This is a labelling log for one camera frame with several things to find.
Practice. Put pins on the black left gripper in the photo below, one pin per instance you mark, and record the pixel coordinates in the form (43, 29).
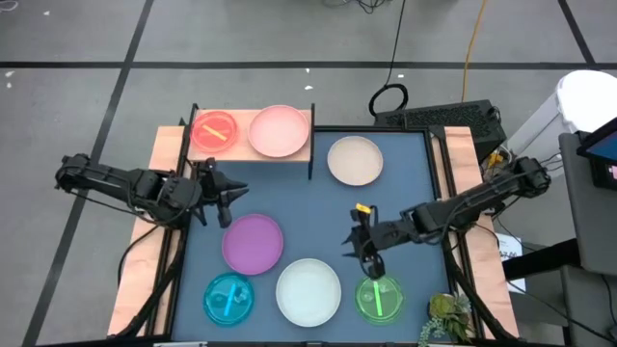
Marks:
(209, 190)

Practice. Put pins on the white paper sheet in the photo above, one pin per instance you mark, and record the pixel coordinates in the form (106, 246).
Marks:
(510, 248)

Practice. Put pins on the black tablet screen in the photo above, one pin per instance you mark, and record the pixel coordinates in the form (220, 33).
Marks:
(605, 149)

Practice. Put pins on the black diagonal frame strut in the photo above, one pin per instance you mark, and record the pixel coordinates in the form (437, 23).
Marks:
(154, 289)
(474, 294)

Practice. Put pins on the grey cabinet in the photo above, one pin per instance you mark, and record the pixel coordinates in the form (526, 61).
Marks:
(593, 231)

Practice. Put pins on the salmon pink plate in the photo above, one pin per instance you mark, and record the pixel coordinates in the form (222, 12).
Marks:
(278, 131)

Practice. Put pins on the white plate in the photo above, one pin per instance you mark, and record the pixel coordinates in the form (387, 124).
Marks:
(308, 293)

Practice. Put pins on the cyan transparent plate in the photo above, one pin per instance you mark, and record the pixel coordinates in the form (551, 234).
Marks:
(229, 299)

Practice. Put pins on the green plant sprig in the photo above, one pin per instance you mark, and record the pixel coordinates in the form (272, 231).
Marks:
(446, 308)

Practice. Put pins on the wooden side board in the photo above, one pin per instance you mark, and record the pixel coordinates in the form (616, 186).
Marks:
(487, 270)
(144, 270)

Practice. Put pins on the green transparent plate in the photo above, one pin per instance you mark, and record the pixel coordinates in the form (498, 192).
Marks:
(385, 303)

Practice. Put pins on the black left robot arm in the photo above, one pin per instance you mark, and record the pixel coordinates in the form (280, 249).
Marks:
(120, 183)

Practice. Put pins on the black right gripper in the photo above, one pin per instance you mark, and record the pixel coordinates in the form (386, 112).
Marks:
(385, 231)

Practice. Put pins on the pink transparent plate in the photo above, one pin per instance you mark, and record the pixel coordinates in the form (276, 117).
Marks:
(226, 144)

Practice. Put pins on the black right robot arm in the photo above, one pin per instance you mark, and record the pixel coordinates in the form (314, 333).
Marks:
(482, 195)

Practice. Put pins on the beige plate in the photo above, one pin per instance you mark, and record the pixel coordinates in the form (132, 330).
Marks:
(355, 160)

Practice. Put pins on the yellow power plug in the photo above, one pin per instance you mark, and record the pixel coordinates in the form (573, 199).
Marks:
(494, 158)

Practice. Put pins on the purple plate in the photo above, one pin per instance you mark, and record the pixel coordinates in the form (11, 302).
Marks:
(252, 244)

